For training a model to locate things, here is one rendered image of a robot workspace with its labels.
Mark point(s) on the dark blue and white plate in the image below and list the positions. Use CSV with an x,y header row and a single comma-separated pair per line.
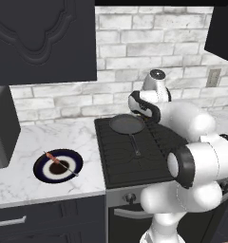
x,y
43,171

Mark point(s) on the dark upper cupboard door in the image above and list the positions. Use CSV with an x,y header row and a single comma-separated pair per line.
x,y
43,41

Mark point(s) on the black frying pan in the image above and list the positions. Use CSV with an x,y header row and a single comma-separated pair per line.
x,y
127,124

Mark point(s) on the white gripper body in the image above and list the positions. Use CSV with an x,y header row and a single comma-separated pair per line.
x,y
138,105

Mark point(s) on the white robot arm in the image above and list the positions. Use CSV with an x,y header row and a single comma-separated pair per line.
x,y
195,171

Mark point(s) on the black range hood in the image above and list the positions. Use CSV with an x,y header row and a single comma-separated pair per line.
x,y
157,2

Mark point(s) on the dark drawer front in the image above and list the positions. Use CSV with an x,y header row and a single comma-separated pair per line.
x,y
55,212

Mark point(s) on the dark upper cupboard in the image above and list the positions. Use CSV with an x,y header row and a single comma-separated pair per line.
x,y
222,31

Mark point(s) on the black oven door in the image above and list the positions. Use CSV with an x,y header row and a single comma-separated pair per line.
x,y
127,229

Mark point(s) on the black stove knob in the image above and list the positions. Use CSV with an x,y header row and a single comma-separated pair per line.
x,y
225,184
129,198

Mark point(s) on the grey wall socket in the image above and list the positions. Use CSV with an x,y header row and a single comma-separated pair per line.
x,y
213,77

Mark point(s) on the black hob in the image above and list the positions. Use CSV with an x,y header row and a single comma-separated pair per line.
x,y
125,158

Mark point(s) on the dark grey countertop appliance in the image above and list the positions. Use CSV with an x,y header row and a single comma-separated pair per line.
x,y
5,133

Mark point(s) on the kebab skewer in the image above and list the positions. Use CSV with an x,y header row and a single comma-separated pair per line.
x,y
57,161

